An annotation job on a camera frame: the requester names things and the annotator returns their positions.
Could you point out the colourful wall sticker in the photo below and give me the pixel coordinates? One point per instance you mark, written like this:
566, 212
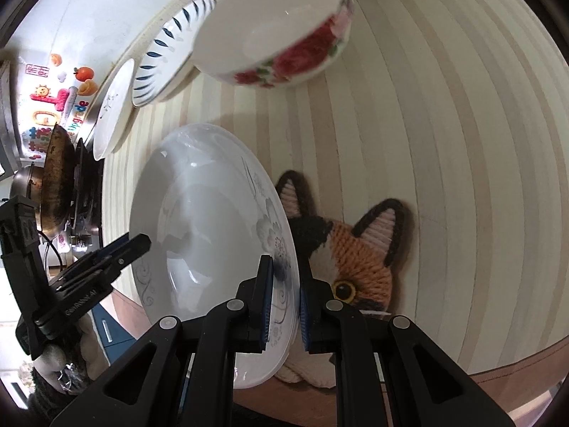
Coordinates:
51, 90

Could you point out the steel pot with lid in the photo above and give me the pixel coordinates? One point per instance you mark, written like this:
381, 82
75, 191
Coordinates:
28, 183

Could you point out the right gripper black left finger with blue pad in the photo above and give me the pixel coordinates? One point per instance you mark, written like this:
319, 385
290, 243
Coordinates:
181, 373

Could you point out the dark frying pan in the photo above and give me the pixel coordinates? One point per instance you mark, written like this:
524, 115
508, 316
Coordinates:
57, 182

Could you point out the small white plate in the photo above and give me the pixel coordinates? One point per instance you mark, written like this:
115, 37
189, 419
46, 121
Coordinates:
115, 111

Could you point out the knitted cat shaped mat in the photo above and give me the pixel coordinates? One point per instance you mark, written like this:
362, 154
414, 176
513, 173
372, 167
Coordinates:
356, 261

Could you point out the white bowl red roses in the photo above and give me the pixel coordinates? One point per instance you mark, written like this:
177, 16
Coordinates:
267, 44

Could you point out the white plate grey flower print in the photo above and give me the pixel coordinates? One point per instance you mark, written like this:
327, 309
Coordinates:
211, 212

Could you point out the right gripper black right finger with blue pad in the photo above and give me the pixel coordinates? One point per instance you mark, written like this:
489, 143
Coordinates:
389, 372

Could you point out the striped table mat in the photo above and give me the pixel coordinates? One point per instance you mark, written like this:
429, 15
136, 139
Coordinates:
458, 108

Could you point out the white plate blue leaf pattern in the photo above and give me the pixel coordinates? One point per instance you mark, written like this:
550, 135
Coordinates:
167, 60

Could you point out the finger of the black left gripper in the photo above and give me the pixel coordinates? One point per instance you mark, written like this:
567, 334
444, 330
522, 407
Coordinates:
121, 253

